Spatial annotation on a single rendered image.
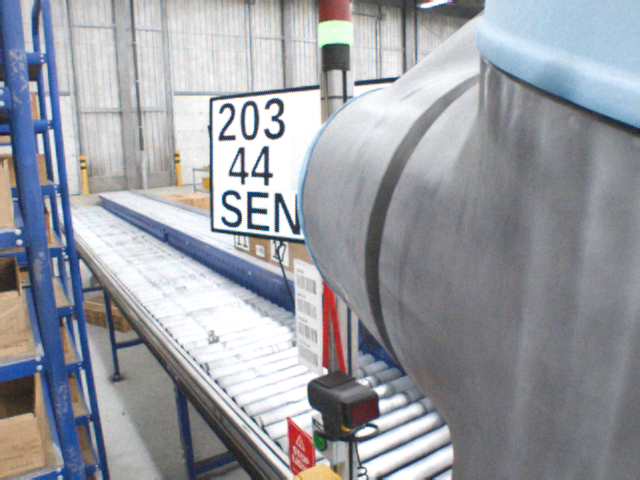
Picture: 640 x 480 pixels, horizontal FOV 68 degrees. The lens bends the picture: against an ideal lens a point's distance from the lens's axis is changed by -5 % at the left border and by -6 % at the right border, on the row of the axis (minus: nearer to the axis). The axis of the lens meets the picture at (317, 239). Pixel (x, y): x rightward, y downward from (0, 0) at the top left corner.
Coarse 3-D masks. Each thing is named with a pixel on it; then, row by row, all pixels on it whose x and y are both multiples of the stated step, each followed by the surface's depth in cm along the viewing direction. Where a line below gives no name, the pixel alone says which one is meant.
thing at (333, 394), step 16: (320, 384) 76; (336, 384) 74; (352, 384) 74; (320, 400) 75; (336, 400) 71; (352, 400) 70; (368, 400) 71; (336, 416) 72; (352, 416) 70; (368, 416) 71; (320, 432) 79; (336, 432) 76; (352, 432) 77
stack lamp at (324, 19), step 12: (336, 0) 70; (324, 12) 71; (336, 12) 70; (348, 12) 71; (324, 24) 71; (336, 24) 71; (348, 24) 71; (324, 36) 72; (336, 36) 71; (348, 36) 72
